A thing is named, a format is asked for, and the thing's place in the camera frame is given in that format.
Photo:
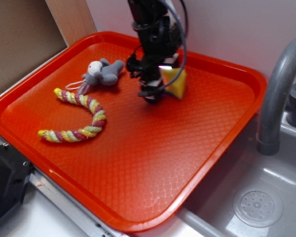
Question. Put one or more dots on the grey plastic sink basin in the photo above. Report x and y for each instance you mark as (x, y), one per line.
(209, 209)

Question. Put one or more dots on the multicolour twisted rope toy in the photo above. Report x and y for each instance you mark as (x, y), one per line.
(75, 118)

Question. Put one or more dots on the red plastic tray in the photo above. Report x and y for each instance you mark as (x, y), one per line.
(137, 172)

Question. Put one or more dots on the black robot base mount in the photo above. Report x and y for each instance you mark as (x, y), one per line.
(15, 170)

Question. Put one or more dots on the grey plush mouse toy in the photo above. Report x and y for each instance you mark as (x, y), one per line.
(98, 72)

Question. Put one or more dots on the sink drain strainer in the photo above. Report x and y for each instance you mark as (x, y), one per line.
(257, 207)

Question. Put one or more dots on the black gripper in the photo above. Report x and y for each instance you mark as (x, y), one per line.
(159, 35)

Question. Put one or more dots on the yellow green sponge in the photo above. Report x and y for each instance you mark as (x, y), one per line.
(177, 88)

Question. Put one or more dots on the brown cardboard board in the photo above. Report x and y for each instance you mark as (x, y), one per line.
(33, 31)

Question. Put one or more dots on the grey sink faucet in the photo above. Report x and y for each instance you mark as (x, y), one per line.
(280, 93)

